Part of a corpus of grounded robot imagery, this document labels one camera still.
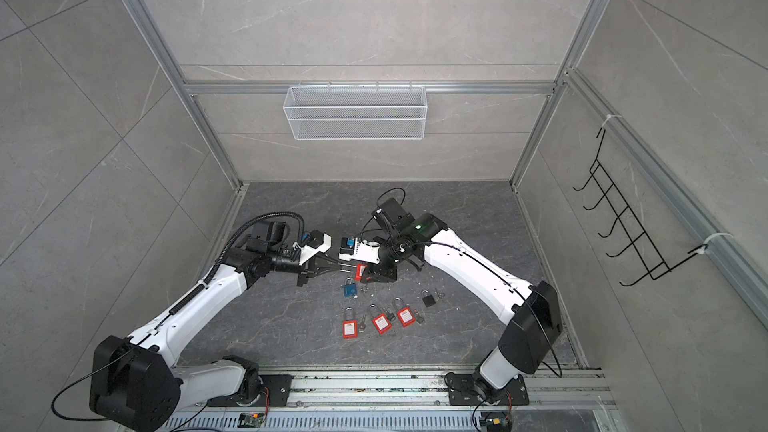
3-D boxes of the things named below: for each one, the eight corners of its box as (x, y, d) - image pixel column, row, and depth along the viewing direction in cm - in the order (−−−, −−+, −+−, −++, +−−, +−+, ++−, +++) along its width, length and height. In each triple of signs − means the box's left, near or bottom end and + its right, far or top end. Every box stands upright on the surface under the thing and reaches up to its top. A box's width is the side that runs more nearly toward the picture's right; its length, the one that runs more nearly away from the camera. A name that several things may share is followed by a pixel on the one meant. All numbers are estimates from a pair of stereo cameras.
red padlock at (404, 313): (405, 328, 86) (405, 325, 84) (388, 305, 90) (388, 302, 88) (416, 319, 87) (416, 317, 85) (398, 297, 91) (398, 294, 90)
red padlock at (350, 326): (341, 338, 84) (341, 336, 82) (344, 309, 89) (344, 306, 87) (358, 338, 84) (357, 336, 82) (360, 309, 89) (359, 306, 87)
